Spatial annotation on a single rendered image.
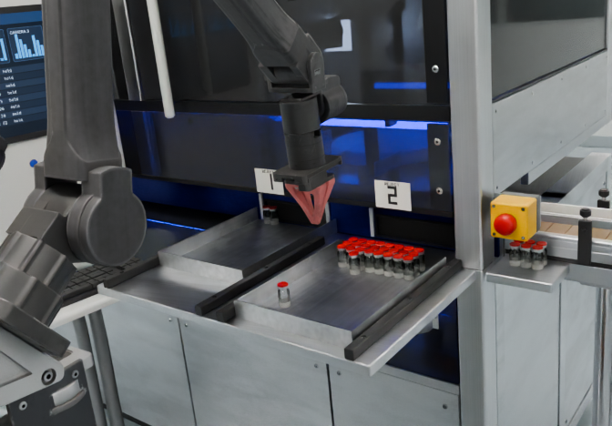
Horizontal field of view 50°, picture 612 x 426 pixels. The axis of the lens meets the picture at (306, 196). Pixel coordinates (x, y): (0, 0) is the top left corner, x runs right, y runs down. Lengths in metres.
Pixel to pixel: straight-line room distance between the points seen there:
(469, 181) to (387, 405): 0.62
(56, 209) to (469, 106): 0.82
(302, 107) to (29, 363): 0.52
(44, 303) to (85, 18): 0.27
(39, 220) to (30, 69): 1.08
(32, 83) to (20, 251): 1.11
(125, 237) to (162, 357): 1.53
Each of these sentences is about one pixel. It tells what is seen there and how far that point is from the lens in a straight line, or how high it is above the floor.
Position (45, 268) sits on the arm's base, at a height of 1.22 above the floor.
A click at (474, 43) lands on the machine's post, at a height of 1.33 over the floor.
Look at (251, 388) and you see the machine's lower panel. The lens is 1.95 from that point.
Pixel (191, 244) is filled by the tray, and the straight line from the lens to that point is 1.61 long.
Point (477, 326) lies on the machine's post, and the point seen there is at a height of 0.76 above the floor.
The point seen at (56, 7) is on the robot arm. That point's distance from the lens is 0.68.
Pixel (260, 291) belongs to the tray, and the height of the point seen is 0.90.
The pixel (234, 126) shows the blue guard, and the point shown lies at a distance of 1.63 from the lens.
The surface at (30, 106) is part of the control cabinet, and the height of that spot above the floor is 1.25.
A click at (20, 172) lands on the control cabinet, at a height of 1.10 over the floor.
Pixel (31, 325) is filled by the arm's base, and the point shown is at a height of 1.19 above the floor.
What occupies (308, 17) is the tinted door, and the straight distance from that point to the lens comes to 1.45.
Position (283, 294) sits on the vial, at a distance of 1.24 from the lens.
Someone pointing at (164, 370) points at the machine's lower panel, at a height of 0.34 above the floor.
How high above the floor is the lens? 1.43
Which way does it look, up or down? 17 degrees down
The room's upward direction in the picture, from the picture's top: 6 degrees counter-clockwise
